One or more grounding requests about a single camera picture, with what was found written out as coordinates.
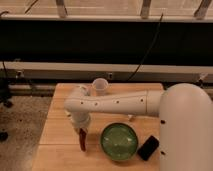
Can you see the wooden table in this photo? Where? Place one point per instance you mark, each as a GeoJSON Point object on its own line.
{"type": "Point", "coordinates": [59, 148]}

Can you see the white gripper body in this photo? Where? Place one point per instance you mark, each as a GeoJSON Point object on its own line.
{"type": "Point", "coordinates": [80, 120]}

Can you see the black chair base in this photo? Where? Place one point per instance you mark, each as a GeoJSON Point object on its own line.
{"type": "Point", "coordinates": [5, 96]}

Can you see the clear plastic cup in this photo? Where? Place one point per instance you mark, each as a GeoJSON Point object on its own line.
{"type": "Point", "coordinates": [100, 86]}

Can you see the black rectangular object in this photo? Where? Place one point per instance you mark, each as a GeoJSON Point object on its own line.
{"type": "Point", "coordinates": [148, 148]}

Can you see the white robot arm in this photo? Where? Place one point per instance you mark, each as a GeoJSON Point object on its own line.
{"type": "Point", "coordinates": [186, 120]}

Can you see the green bowl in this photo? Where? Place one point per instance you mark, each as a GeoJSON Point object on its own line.
{"type": "Point", "coordinates": [119, 142]}

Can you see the red pepper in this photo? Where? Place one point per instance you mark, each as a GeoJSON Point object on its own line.
{"type": "Point", "coordinates": [82, 139]}

